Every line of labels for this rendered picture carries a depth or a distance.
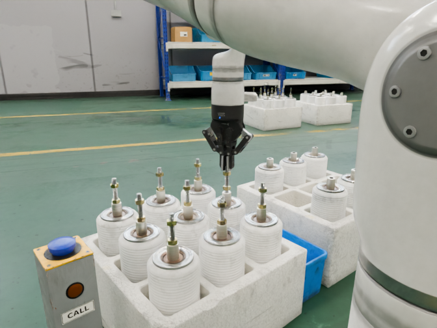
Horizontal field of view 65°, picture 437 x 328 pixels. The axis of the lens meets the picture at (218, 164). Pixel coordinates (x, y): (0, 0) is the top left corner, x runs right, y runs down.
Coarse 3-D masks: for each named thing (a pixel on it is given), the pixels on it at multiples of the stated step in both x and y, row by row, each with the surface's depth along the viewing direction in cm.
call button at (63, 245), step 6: (54, 240) 53; (60, 240) 53; (66, 240) 53; (72, 240) 53; (48, 246) 51; (54, 246) 51; (60, 246) 51; (66, 246) 51; (72, 246) 52; (54, 252) 51; (60, 252) 51; (66, 252) 52
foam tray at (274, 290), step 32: (96, 256) 75; (288, 256) 75; (128, 288) 65; (224, 288) 65; (256, 288) 68; (288, 288) 77; (128, 320) 65; (160, 320) 57; (192, 320) 58; (224, 320) 64; (256, 320) 71; (288, 320) 80
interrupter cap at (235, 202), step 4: (212, 200) 86; (216, 200) 86; (232, 200) 87; (236, 200) 86; (240, 200) 86; (212, 204) 84; (216, 204) 84; (232, 204) 85; (236, 204) 84; (240, 204) 84; (224, 208) 82; (228, 208) 82; (232, 208) 82
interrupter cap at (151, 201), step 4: (152, 196) 89; (156, 196) 89; (168, 196) 89; (172, 196) 89; (148, 200) 86; (152, 200) 86; (156, 200) 87; (168, 200) 86; (172, 200) 86; (148, 204) 84; (152, 204) 84; (156, 204) 84; (160, 204) 84; (164, 204) 84; (168, 204) 84
